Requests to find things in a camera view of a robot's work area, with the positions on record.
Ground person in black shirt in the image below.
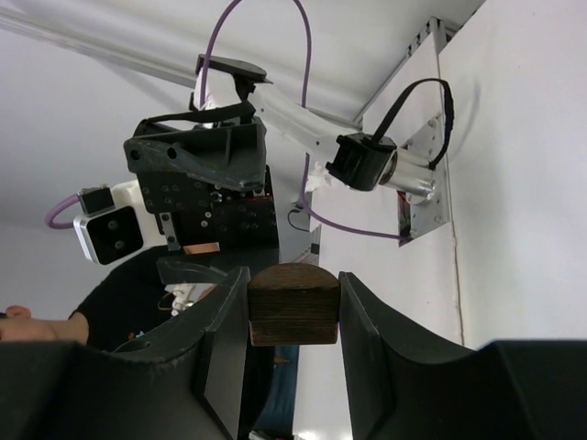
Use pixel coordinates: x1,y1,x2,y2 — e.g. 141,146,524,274
1,247,299,439

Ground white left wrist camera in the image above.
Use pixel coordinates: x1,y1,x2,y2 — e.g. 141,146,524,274
73,181,166,266

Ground thin light wood plank block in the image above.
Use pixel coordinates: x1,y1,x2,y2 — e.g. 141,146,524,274
183,243,220,255

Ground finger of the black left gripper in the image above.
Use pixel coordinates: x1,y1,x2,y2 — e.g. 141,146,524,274
156,256,227,285
123,117,267,191

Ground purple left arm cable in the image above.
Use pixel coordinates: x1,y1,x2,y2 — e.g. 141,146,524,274
44,0,414,242

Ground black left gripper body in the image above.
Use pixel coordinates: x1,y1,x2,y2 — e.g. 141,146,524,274
132,116,279,250

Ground dark wood cube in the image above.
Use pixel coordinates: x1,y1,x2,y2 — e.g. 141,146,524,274
247,263,341,347

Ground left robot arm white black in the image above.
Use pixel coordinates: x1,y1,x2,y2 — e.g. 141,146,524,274
124,54,455,244

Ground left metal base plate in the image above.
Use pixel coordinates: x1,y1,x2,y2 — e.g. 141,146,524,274
397,113,451,245

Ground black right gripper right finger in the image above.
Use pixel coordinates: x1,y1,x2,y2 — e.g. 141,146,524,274
339,272,498,439

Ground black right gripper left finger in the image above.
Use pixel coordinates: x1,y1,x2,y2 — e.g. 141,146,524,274
112,268,249,439

